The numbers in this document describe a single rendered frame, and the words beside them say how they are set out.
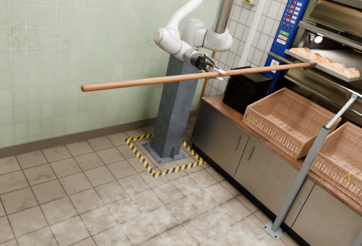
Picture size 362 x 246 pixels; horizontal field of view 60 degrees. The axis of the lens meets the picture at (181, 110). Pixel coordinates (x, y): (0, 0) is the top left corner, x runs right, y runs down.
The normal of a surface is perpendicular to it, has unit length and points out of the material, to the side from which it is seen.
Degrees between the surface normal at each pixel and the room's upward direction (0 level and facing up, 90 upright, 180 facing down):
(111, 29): 90
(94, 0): 90
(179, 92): 90
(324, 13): 70
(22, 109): 90
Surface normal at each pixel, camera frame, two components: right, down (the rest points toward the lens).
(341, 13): -0.65, -0.15
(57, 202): 0.22, -0.86
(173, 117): 0.55, 0.50
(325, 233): -0.76, 0.14
